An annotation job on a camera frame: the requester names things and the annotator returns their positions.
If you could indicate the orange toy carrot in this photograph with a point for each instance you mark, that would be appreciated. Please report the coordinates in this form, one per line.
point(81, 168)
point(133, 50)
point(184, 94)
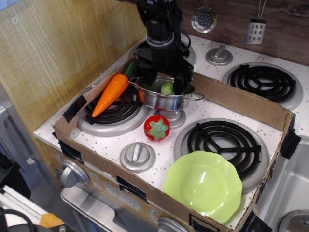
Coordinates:
point(114, 89)

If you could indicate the front right black burner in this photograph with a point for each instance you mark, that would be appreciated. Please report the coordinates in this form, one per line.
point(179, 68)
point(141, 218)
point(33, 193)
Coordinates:
point(236, 142)

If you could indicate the front left black burner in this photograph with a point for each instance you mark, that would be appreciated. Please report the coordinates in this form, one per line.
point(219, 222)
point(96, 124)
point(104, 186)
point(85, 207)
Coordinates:
point(124, 115)

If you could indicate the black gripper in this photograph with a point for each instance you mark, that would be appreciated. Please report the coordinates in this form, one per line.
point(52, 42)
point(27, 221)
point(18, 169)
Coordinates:
point(166, 60)

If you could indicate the silver right oven knob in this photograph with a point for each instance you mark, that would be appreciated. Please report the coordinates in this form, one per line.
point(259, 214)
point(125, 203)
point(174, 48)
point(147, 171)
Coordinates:
point(166, 224)

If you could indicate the silver oven door handle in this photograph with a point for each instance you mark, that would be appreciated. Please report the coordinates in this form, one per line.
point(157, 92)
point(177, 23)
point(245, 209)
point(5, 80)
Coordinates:
point(97, 213)

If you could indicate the silver oven knob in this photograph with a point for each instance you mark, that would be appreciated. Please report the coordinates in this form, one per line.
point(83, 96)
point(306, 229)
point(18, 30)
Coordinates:
point(72, 174)
point(166, 224)

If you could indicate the steel sink basin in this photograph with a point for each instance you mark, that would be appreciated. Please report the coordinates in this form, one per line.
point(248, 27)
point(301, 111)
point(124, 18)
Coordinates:
point(284, 203)

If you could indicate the hanging silver strainer ladle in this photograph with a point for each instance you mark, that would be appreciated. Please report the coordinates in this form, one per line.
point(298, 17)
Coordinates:
point(204, 19)

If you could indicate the light green plastic bowl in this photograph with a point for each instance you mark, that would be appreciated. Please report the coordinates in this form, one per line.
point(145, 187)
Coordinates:
point(206, 183)

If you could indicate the rear right black burner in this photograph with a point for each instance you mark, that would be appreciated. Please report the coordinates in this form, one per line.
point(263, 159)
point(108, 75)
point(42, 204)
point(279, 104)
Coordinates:
point(267, 80)

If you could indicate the silver front stovetop knob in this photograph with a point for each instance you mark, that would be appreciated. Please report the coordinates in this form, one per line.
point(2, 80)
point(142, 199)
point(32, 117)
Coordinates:
point(137, 157)

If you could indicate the silver rear stovetop knob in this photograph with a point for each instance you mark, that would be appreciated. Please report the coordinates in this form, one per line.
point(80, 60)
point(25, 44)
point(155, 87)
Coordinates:
point(219, 56)

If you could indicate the green toy broccoli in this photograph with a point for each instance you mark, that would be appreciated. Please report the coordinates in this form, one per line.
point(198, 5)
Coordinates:
point(168, 88)

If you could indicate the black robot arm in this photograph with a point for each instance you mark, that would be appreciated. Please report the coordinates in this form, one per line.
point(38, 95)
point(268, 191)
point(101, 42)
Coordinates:
point(162, 20)

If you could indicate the red toy tomato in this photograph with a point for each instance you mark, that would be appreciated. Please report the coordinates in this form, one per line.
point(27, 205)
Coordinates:
point(156, 128)

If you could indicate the silver left oven knob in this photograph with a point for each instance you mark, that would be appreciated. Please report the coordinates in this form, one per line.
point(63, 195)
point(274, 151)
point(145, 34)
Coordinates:
point(72, 174)

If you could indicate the brown cardboard fence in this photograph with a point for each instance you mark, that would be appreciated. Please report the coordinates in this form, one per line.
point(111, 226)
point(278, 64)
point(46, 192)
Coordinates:
point(143, 193)

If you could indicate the hanging silver grater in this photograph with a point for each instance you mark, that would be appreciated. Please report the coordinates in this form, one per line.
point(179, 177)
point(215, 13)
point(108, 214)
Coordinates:
point(256, 27)

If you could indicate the small steel pan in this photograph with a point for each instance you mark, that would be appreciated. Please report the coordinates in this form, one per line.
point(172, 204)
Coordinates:
point(152, 96)

